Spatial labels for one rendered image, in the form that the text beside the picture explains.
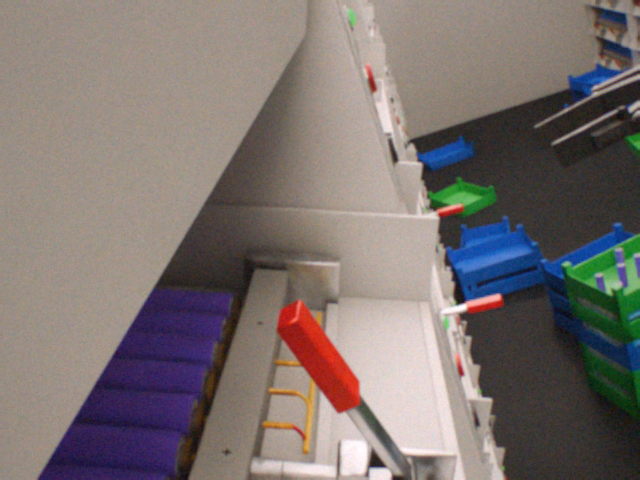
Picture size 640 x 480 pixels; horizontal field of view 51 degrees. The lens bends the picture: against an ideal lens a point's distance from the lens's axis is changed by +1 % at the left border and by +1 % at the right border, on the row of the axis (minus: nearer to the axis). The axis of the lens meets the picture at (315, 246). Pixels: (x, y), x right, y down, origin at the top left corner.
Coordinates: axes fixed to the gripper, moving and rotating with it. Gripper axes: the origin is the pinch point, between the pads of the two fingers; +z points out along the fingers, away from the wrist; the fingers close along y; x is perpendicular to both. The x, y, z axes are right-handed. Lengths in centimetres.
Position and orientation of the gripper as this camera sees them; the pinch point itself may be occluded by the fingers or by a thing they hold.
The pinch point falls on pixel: (573, 133)
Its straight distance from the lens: 78.6
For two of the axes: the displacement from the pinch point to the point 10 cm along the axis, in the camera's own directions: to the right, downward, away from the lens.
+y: 0.6, -4.1, 9.1
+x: -5.2, -7.9, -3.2
